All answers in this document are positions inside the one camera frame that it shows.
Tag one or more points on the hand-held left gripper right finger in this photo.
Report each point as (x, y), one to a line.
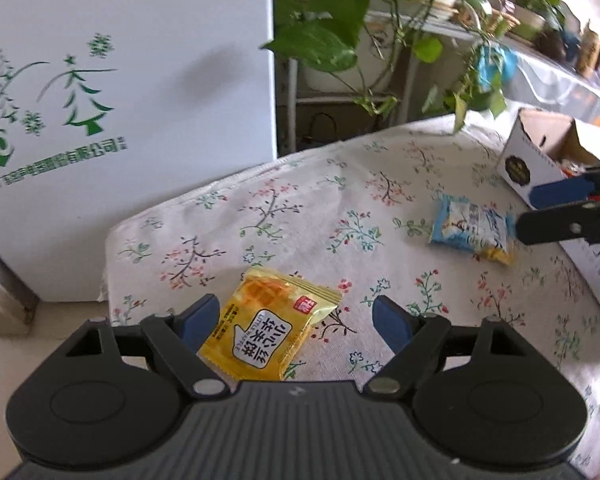
(390, 325)

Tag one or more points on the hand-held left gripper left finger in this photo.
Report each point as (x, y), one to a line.
(202, 320)

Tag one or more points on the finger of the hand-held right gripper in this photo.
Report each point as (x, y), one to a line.
(555, 222)
(560, 190)

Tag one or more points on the cardboard box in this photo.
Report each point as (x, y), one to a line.
(525, 160)

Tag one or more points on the golden yellow snack packet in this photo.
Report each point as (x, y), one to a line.
(270, 325)

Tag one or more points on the light blue snack packet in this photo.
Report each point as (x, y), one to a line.
(467, 222)

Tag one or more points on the grey covered side table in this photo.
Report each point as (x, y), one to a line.
(550, 80)

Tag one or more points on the floral tablecloth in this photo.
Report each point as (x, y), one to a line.
(330, 220)

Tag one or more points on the blue plastic bag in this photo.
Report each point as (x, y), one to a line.
(497, 67)

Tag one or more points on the brown jar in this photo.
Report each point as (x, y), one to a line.
(590, 52)

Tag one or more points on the plant in green pot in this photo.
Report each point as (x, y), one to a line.
(535, 20)

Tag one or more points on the wicker basket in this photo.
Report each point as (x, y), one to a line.
(500, 20)

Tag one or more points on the white chest freezer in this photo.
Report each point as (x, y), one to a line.
(155, 135)

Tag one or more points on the silver refrigerator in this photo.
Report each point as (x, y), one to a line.
(5, 290)

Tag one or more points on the white plant stand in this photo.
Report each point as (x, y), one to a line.
(292, 85)

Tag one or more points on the green pothos plant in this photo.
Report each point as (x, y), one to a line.
(325, 25)

